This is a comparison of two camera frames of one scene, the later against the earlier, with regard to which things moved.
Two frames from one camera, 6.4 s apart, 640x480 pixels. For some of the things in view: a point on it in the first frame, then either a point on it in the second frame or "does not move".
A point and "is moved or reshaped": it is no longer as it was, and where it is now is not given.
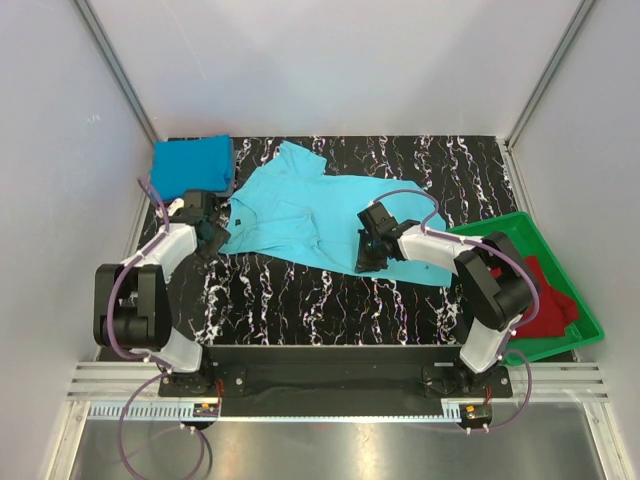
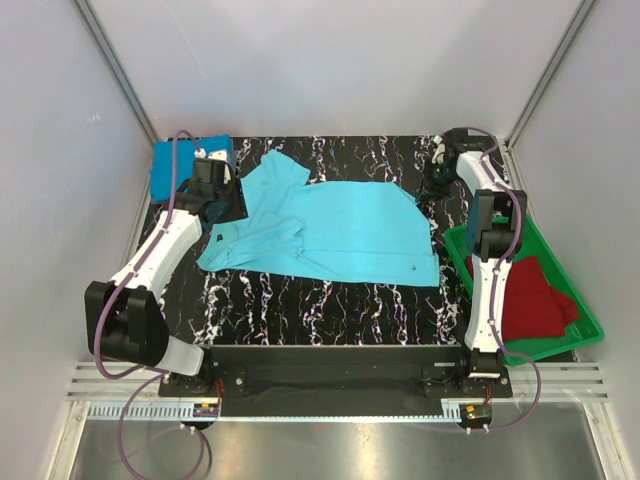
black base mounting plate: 335,381 does not move
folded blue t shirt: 199,164 does not move
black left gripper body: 213,236 → 228,206
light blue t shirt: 292,207 is moved or reshaped
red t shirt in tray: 556,309 does not move
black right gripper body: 370,253 → 432,185
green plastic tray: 523,234 does not move
